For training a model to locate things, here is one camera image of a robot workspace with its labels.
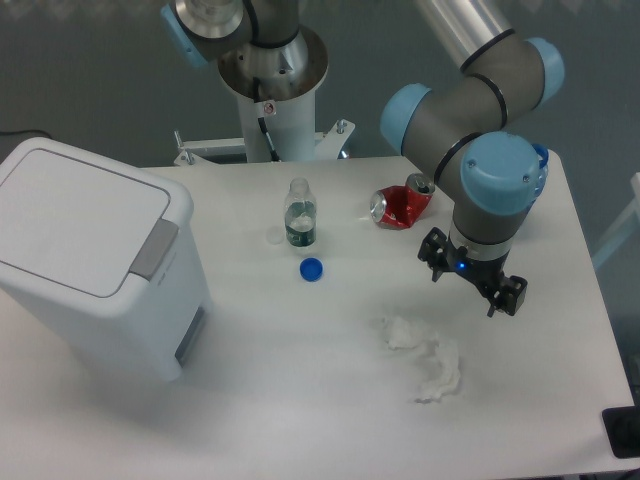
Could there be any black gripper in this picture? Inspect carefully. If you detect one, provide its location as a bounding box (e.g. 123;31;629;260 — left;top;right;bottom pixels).
418;227;528;317

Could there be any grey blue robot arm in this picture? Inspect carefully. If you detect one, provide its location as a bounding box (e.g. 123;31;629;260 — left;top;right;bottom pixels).
161;1;565;315

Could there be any crushed red soda can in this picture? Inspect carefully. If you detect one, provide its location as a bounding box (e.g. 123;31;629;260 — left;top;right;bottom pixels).
370;173;436;230

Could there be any white trash can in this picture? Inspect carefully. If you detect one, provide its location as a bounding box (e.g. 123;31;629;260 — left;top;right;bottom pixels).
1;138;210;381

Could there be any crumpled white tissue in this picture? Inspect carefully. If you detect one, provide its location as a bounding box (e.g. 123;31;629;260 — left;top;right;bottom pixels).
371;314;462;404

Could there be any blue bottle cap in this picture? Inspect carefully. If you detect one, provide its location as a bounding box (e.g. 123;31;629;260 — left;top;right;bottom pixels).
299;257;324;282

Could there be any clear plastic bottle green label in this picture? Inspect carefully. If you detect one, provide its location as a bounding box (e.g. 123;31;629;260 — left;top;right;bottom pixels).
284;177;317;247

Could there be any white bottle cap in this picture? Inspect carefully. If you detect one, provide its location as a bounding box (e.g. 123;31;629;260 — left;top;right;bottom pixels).
266;227;284;245

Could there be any black device at table edge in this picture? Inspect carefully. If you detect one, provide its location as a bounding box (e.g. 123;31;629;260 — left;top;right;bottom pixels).
602;406;639;459

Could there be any white frame at right edge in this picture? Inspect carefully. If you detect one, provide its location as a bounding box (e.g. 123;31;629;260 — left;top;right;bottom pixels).
591;172;639;271

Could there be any white base bracket with bolts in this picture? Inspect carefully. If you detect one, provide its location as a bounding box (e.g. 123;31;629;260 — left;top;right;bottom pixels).
173;119;356;165

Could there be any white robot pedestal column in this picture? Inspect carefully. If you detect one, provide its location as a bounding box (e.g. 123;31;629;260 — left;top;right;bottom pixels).
236;92;316;161

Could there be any black cable on pedestal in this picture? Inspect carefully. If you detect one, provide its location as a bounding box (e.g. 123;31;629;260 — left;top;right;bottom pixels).
252;77;281;163

